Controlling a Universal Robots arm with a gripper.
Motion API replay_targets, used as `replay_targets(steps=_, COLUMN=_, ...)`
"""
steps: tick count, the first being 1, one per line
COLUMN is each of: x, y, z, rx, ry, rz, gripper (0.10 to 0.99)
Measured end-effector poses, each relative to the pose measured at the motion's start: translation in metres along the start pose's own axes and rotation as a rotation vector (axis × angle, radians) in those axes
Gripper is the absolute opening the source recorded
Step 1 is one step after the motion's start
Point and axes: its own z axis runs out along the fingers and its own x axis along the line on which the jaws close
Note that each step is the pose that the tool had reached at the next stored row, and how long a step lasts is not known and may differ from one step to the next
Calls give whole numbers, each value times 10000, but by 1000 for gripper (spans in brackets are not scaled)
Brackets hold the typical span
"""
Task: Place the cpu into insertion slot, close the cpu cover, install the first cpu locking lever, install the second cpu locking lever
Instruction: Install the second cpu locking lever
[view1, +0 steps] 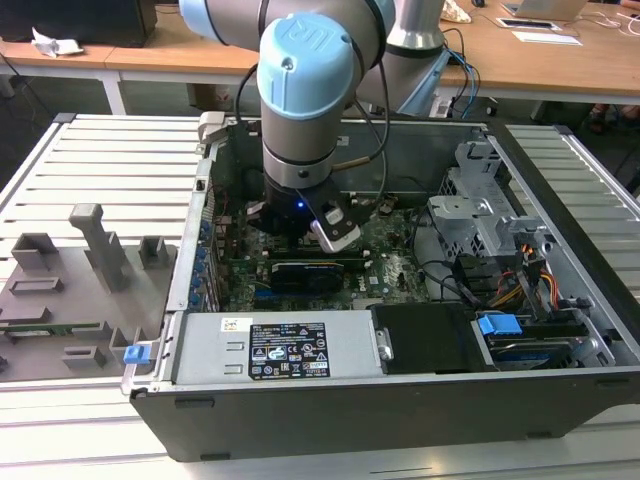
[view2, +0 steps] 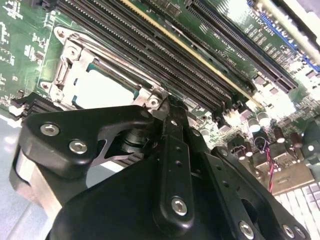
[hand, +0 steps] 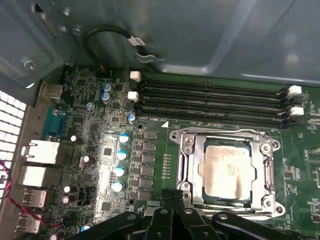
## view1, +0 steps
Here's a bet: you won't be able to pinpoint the black RAM slot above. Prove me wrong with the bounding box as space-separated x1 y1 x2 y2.
268 251 373 258
269 255 374 261
269 258 375 266

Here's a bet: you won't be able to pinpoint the black graphics card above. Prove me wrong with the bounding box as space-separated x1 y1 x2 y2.
269 260 347 296

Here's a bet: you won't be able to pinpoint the green motherboard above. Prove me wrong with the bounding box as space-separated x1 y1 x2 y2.
212 192 436 314

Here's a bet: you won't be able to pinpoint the black rating label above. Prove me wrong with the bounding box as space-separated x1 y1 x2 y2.
248 322 331 380

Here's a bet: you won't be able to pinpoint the cardboard box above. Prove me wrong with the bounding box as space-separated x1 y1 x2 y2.
191 83 235 112

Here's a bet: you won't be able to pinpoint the grey power supply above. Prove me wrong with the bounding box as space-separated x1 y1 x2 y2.
172 312 386 386

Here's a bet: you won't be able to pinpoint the silver drive cage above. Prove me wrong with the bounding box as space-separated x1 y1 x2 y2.
427 139 551 261

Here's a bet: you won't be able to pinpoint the black plastic shroud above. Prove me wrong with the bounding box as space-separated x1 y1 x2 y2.
370 303 484 375

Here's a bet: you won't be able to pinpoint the blue plastic latch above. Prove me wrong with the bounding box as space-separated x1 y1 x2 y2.
122 344 151 366

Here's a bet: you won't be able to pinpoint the wooden desk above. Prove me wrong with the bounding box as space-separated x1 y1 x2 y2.
0 0 640 121

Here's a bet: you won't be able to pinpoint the black grey PC case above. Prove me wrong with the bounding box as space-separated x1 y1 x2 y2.
119 112 640 464

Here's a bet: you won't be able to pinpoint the green RAM stick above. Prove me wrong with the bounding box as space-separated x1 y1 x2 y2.
0 322 101 335

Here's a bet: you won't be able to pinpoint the hard disk in blue carrier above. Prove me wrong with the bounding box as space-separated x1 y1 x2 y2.
474 310 581 372

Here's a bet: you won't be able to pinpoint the grey parts rack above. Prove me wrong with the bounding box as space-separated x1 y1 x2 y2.
0 202 180 385

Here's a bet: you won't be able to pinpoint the beige crumpled object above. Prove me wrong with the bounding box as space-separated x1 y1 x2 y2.
442 0 475 25

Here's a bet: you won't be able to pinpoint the black box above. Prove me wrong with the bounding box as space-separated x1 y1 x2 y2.
0 0 159 50

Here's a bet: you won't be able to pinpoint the crumpled white paper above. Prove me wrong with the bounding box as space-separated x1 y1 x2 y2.
30 25 86 60

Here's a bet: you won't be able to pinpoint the white tablet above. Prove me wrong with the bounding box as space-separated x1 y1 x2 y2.
494 17 562 31

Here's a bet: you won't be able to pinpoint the white paper sheet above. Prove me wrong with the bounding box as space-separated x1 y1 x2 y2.
510 30 585 47

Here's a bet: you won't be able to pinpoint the person foot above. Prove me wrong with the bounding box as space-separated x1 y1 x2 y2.
585 102 640 134

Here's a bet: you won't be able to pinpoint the silver laptop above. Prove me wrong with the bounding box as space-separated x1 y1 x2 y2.
501 0 590 23

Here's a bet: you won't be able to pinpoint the black camera bracket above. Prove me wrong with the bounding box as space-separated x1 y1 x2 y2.
294 182 374 236

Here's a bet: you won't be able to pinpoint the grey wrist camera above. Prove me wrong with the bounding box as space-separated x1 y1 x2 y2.
308 202 362 255

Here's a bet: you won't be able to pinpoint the grey case latch handle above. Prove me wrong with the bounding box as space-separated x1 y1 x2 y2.
197 110 236 147

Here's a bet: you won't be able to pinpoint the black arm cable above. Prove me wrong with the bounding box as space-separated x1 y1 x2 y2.
234 29 394 201

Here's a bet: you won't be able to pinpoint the blue cable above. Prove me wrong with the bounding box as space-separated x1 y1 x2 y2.
447 47 484 119

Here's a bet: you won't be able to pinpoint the yellow red power wires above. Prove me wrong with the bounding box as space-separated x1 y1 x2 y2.
492 239 559 307

